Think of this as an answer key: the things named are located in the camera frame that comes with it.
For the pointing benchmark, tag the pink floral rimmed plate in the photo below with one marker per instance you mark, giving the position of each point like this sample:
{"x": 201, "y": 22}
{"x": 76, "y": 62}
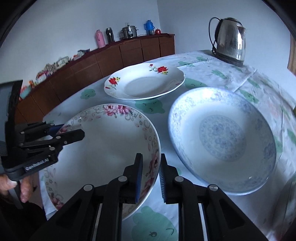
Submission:
{"x": 114, "y": 134}

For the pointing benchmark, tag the small red apple ornament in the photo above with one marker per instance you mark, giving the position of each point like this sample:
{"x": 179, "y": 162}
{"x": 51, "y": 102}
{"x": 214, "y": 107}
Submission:
{"x": 157, "y": 31}

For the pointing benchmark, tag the pink thermos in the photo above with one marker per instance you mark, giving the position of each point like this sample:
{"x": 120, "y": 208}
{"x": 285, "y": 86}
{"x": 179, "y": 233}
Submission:
{"x": 100, "y": 39}

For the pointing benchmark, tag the brown wooden sideboard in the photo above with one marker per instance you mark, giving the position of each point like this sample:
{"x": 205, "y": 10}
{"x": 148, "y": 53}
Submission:
{"x": 88, "y": 69}

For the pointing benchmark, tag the person's left hand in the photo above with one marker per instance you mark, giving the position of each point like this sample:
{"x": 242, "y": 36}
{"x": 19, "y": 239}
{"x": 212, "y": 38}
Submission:
{"x": 26, "y": 187}

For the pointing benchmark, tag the white tablecloth green clouds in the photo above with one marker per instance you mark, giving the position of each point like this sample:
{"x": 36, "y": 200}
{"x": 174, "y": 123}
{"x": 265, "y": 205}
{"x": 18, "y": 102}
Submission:
{"x": 271, "y": 208}

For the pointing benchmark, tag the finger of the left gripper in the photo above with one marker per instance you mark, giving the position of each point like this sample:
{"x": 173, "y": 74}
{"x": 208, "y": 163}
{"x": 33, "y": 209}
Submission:
{"x": 55, "y": 129}
{"x": 67, "y": 138}

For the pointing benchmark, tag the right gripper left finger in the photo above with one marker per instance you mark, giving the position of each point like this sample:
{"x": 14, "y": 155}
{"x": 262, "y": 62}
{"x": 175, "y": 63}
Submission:
{"x": 124, "y": 189}

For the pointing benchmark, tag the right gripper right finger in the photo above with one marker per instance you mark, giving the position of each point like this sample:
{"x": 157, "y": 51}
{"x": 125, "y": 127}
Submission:
{"x": 181, "y": 191}

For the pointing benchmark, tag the steel cooking pot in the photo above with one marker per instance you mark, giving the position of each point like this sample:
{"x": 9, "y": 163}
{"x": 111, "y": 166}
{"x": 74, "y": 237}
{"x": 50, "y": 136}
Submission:
{"x": 128, "y": 32}

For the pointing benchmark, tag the clutter of boxes on sideboard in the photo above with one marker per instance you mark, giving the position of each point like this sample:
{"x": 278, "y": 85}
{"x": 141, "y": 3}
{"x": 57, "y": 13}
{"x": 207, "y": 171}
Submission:
{"x": 48, "y": 71}

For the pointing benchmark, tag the red flower white plate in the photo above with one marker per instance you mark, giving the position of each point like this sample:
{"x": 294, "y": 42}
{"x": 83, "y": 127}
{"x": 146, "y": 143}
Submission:
{"x": 144, "y": 81}

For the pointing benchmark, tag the blue thermos jug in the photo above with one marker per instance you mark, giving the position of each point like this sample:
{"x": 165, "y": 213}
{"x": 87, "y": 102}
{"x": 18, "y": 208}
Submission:
{"x": 149, "y": 27}

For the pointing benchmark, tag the blue patterned white plate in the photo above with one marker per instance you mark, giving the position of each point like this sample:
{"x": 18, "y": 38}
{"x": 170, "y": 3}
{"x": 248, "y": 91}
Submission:
{"x": 222, "y": 139}

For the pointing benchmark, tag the black steel thermos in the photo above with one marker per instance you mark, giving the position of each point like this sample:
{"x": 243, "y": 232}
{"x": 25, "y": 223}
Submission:
{"x": 110, "y": 35}

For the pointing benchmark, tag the stainless steel electric kettle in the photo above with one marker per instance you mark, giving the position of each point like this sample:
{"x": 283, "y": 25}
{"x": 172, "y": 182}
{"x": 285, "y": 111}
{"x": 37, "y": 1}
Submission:
{"x": 229, "y": 43}

